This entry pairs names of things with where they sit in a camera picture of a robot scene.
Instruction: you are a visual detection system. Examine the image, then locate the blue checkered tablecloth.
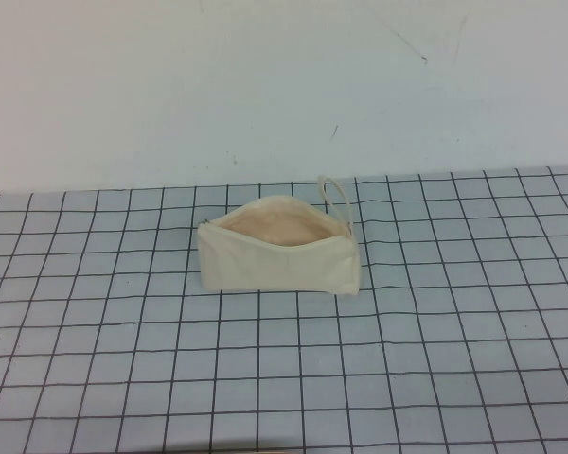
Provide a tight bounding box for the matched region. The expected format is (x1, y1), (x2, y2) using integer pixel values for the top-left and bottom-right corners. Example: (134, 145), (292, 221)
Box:
(0, 163), (568, 454)

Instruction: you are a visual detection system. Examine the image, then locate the cream fabric pencil case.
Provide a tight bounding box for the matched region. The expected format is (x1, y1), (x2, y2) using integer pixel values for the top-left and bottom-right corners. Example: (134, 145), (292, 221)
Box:
(196, 173), (363, 299)

